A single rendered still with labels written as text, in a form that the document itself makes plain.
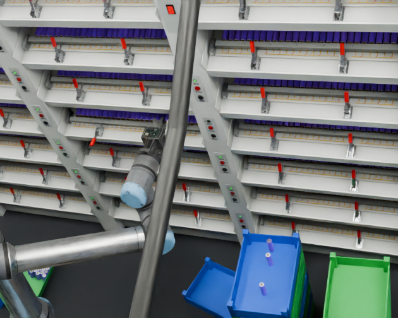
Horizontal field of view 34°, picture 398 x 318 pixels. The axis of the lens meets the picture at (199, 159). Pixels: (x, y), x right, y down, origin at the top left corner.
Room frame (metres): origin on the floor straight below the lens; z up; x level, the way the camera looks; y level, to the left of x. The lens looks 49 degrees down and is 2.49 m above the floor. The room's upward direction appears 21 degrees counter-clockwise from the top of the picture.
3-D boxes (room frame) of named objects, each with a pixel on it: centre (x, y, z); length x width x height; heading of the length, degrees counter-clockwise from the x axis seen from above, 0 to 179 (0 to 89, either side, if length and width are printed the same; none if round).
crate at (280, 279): (1.14, -0.07, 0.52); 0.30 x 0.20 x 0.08; 151
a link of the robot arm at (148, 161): (1.54, 0.18, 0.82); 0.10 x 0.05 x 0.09; 57
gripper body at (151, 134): (1.60, 0.14, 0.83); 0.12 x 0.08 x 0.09; 147
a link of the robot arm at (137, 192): (1.46, 0.23, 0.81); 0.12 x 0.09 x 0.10; 147
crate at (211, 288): (1.40, 0.10, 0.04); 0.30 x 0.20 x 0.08; 41
